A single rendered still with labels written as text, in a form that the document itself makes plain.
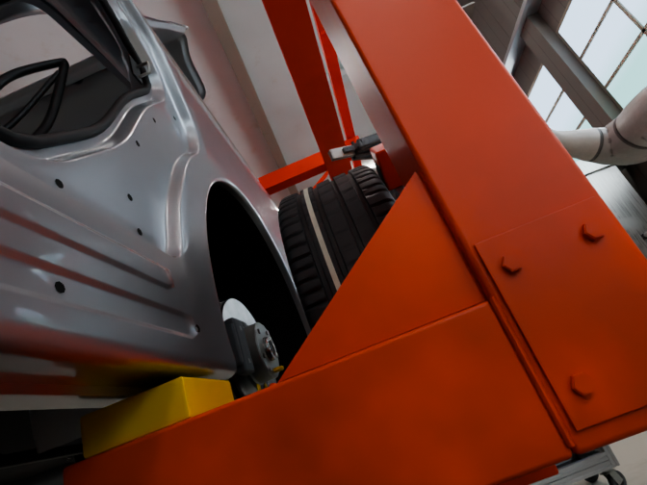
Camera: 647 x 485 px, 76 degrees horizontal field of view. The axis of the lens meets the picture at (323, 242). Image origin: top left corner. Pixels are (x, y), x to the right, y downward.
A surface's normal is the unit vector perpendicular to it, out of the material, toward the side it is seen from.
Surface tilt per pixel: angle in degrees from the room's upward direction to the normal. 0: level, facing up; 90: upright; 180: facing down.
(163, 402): 90
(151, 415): 90
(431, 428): 90
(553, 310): 90
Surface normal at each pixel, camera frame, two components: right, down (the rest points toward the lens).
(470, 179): -0.20, -0.35
